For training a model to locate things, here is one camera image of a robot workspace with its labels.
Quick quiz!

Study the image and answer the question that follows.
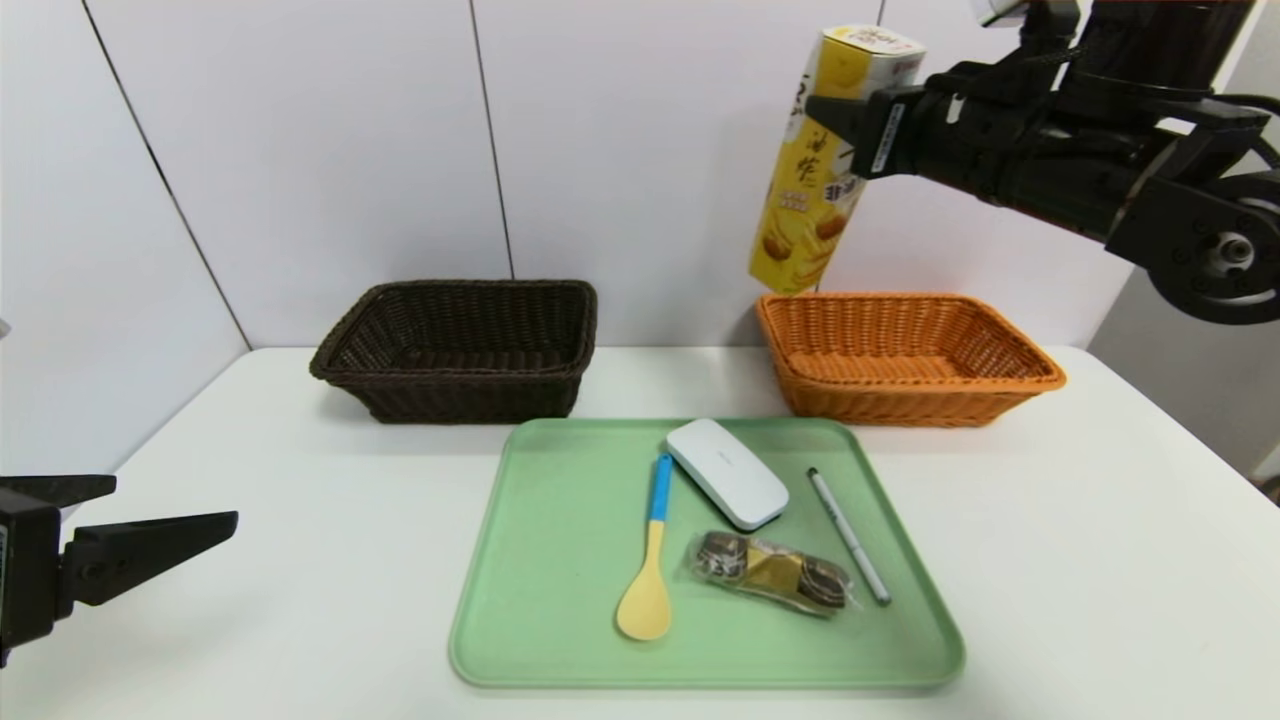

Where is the light green plastic tray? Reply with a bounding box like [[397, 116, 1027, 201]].
[[449, 417, 966, 689]]

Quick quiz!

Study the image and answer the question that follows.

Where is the clear chocolate snack packet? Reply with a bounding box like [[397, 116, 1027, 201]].
[[686, 530, 859, 617]]

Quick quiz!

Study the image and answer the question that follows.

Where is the yellow hexagonal snack box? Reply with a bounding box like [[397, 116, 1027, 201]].
[[748, 25, 927, 296]]

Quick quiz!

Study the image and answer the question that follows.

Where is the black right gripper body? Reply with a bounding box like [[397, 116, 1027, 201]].
[[850, 66, 1014, 207]]

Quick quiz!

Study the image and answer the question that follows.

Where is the white oblong case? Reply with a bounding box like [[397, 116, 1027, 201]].
[[666, 418, 789, 531]]

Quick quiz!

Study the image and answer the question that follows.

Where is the white stylus pen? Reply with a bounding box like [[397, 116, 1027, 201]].
[[806, 467, 891, 607]]

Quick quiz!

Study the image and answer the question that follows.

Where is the yellow spoon with blue handle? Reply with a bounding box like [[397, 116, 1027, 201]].
[[615, 452, 674, 641]]

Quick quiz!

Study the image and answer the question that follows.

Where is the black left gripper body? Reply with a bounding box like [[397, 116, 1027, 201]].
[[0, 486, 62, 668]]

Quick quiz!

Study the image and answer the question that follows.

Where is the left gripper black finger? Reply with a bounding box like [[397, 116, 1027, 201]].
[[59, 510, 238, 607], [0, 475, 117, 509]]

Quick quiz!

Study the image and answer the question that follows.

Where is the dark brown wicker basket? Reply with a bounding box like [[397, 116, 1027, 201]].
[[309, 279, 599, 425]]

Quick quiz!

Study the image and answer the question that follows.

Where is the orange wicker basket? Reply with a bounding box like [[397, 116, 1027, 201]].
[[755, 292, 1067, 429]]

